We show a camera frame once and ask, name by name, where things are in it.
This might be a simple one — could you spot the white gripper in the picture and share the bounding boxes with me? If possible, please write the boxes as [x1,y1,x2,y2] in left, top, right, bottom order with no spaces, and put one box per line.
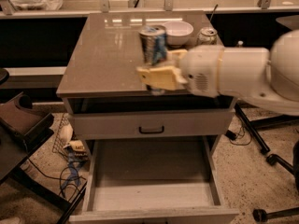
[136,45,224,98]

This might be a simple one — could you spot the blue silver redbull can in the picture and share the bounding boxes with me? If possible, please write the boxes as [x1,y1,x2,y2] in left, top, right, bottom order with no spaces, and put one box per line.
[138,24,169,96]

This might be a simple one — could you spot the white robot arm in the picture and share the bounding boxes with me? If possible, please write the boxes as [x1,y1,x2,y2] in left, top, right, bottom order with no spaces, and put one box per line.
[136,30,299,116]

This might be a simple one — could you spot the white green soda can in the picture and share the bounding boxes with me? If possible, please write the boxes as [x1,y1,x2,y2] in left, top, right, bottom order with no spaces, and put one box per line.
[197,27,218,45]

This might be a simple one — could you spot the grey closed top drawer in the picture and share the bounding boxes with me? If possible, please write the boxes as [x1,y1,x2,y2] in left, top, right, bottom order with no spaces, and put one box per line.
[68,109,235,140]

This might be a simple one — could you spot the grey open middle drawer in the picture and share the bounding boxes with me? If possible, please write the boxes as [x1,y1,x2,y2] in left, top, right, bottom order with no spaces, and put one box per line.
[69,136,238,224]

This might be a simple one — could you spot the white ceramic bowl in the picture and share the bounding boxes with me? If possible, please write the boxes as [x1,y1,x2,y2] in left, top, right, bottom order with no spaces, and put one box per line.
[164,21,193,47]

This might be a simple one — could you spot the grey cabinet with glossy top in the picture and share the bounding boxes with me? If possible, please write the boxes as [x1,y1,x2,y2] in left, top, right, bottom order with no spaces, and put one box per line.
[57,10,235,152]

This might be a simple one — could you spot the clear plastic water bottle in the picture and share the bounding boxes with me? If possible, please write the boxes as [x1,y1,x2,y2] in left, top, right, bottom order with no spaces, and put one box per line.
[237,40,244,47]

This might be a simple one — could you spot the thin metal rod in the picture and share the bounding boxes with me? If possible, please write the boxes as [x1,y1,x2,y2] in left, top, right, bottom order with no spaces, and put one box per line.
[209,4,219,23]

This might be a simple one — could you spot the black tripod legs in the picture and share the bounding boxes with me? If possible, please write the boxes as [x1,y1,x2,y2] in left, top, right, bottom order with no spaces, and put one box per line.
[235,105,299,223]

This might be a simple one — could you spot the dark wooden chair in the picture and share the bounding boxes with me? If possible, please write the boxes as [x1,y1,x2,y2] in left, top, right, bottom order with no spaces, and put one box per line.
[0,67,88,224]

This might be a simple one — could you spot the black drawer handle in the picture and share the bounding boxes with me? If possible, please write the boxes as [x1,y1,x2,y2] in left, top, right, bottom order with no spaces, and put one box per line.
[138,126,164,134]

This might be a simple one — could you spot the black power adapter with cable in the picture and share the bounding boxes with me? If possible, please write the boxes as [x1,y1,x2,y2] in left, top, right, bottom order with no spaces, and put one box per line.
[225,125,252,147]

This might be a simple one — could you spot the wire mesh basket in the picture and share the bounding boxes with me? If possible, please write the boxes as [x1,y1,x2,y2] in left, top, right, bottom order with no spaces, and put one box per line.
[52,114,87,160]

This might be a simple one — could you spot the black floor cables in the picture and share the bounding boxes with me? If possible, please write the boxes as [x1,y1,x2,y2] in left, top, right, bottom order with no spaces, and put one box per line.
[27,152,89,203]

